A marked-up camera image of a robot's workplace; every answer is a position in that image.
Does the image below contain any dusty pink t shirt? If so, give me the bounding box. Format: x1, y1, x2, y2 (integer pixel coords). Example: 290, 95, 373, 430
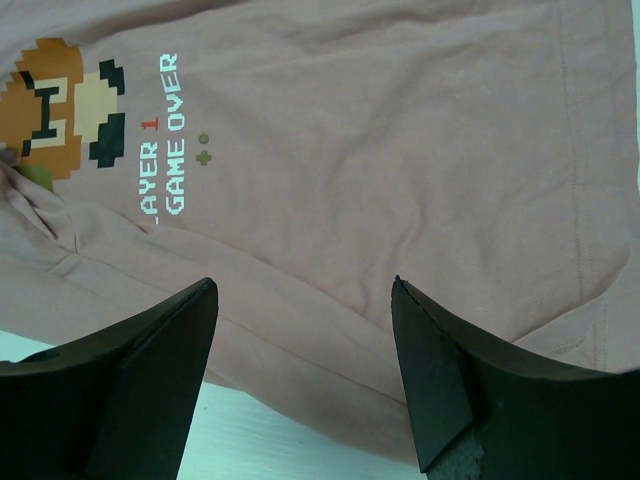
1, 1, 639, 462

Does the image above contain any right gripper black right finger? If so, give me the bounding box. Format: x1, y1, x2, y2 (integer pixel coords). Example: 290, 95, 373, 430
391, 279, 639, 479

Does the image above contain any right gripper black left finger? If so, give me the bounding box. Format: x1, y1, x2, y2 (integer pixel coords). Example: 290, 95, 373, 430
1, 278, 218, 479

